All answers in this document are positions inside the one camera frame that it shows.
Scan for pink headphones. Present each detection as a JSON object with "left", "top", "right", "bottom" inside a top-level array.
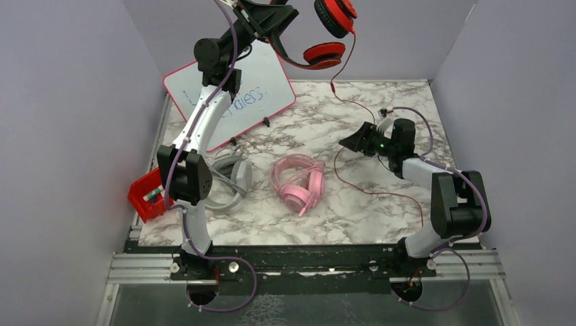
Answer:
[{"left": 270, "top": 154, "right": 326, "bottom": 217}]

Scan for grey white headphones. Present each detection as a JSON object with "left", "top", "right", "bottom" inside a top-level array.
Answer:
[{"left": 205, "top": 152, "right": 253, "bottom": 212}]

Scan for black metal base rail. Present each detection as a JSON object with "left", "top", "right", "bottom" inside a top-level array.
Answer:
[{"left": 107, "top": 241, "right": 489, "bottom": 297}]

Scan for red black headphones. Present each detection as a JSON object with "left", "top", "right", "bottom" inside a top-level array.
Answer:
[{"left": 268, "top": 0, "right": 359, "bottom": 71}]

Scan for red headphone cable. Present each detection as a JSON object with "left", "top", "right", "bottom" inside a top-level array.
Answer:
[{"left": 329, "top": 31, "right": 425, "bottom": 228}]

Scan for pink framed whiteboard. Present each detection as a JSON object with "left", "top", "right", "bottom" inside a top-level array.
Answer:
[{"left": 163, "top": 41, "right": 295, "bottom": 151}]

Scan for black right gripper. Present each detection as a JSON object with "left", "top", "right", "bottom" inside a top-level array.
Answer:
[{"left": 339, "top": 122, "right": 397, "bottom": 158}]

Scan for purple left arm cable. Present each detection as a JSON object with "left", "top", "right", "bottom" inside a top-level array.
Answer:
[{"left": 162, "top": 0, "right": 259, "bottom": 314}]

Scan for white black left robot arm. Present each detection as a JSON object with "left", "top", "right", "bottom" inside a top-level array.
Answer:
[{"left": 156, "top": 1, "right": 298, "bottom": 279}]

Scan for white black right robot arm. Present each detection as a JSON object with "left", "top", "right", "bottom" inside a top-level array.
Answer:
[{"left": 339, "top": 118, "right": 491, "bottom": 276}]

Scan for red plastic bin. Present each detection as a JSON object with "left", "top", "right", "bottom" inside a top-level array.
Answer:
[{"left": 127, "top": 168, "right": 167, "bottom": 223}]

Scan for white green marker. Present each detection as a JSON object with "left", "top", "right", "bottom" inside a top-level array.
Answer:
[{"left": 143, "top": 185, "right": 164, "bottom": 202}]

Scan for grey headphone cable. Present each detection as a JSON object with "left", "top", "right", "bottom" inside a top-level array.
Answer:
[{"left": 209, "top": 155, "right": 249, "bottom": 199}]

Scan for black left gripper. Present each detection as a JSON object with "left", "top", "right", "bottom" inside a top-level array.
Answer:
[{"left": 218, "top": 0, "right": 295, "bottom": 68}]

